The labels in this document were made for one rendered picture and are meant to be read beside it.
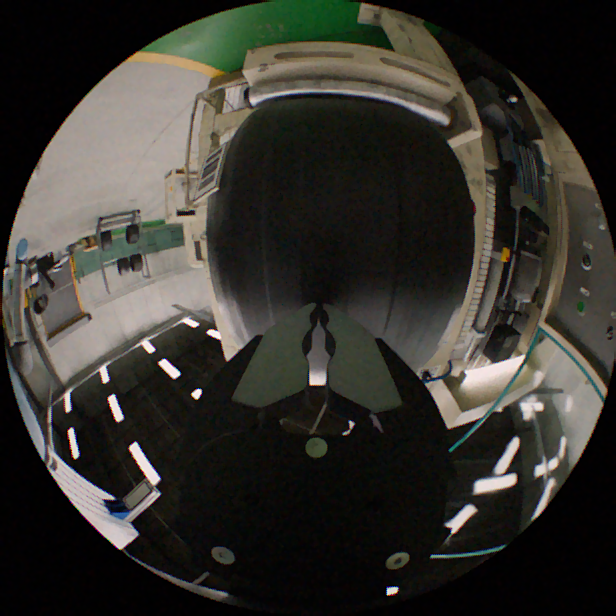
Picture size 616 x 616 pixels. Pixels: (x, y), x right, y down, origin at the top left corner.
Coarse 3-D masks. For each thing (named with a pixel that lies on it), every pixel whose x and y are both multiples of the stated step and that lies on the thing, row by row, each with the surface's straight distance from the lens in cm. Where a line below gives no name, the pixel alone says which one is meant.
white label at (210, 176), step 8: (224, 144) 21; (216, 152) 21; (224, 152) 19; (208, 160) 22; (216, 160) 20; (224, 160) 19; (208, 168) 20; (216, 168) 19; (200, 176) 21; (208, 176) 19; (216, 176) 18; (200, 184) 20; (208, 184) 18; (216, 184) 17; (200, 192) 19; (208, 192) 18
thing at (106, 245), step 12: (132, 216) 633; (96, 228) 588; (120, 228) 610; (132, 228) 573; (108, 240) 554; (132, 240) 576; (144, 252) 574; (120, 264) 561; (132, 264) 624; (144, 276) 621; (108, 288) 554
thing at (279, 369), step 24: (312, 312) 11; (264, 336) 9; (288, 336) 9; (264, 360) 8; (288, 360) 8; (240, 384) 7; (264, 384) 7; (288, 384) 7; (264, 408) 7; (288, 408) 7
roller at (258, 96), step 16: (304, 80) 36; (320, 80) 36; (336, 80) 36; (256, 96) 36; (272, 96) 35; (288, 96) 35; (304, 96) 35; (320, 96) 35; (336, 96) 35; (352, 96) 35; (368, 96) 35; (384, 96) 36; (400, 96) 37; (416, 96) 39; (416, 112) 38; (432, 112) 39; (448, 112) 41
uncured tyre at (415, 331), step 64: (256, 128) 19; (320, 128) 17; (384, 128) 19; (256, 192) 14; (320, 192) 13; (384, 192) 14; (448, 192) 17; (256, 256) 13; (320, 256) 12; (384, 256) 13; (448, 256) 16; (256, 320) 15; (384, 320) 15; (448, 320) 19; (320, 384) 28
